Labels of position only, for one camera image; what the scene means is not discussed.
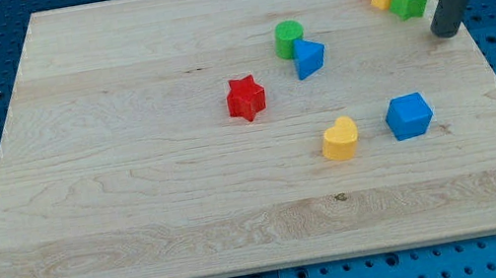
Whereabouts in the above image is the green cylinder block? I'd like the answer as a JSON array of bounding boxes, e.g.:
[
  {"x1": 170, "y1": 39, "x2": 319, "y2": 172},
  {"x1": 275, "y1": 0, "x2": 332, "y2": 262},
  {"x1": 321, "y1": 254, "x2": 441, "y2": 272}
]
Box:
[{"x1": 274, "y1": 20, "x2": 304, "y2": 60}]

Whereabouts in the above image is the blue triangle block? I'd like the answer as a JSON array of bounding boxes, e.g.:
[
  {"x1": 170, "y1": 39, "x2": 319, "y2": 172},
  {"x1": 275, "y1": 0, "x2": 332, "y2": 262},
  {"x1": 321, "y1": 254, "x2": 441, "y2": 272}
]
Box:
[{"x1": 293, "y1": 39, "x2": 324, "y2": 81}]

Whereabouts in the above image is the yellow heart block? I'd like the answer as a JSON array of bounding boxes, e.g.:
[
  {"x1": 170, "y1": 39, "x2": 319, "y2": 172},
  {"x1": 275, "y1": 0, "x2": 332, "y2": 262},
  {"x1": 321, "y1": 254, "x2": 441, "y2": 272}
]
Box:
[{"x1": 321, "y1": 115, "x2": 359, "y2": 161}]

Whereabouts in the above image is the light wooden board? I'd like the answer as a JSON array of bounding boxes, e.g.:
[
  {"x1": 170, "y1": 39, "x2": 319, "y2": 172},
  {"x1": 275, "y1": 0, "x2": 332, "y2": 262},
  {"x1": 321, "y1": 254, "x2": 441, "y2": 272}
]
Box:
[{"x1": 0, "y1": 0, "x2": 496, "y2": 278}]

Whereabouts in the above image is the red star block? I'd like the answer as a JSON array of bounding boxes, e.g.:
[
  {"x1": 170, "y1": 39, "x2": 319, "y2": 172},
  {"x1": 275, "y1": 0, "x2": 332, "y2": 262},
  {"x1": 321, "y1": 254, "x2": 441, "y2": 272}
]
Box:
[{"x1": 227, "y1": 75, "x2": 266, "y2": 121}]

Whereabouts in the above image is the blue cube block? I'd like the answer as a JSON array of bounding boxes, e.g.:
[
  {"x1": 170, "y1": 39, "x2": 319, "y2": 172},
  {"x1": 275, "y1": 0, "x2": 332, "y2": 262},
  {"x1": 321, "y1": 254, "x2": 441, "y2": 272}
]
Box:
[{"x1": 386, "y1": 92, "x2": 434, "y2": 141}]

